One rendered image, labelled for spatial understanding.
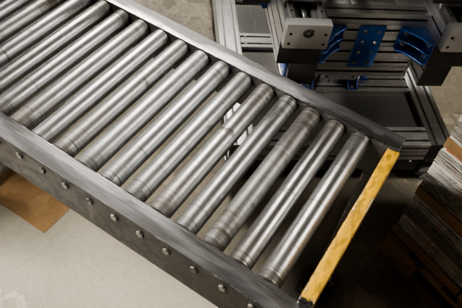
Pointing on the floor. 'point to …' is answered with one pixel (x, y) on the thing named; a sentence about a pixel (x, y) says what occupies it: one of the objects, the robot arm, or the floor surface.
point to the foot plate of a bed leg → (322, 291)
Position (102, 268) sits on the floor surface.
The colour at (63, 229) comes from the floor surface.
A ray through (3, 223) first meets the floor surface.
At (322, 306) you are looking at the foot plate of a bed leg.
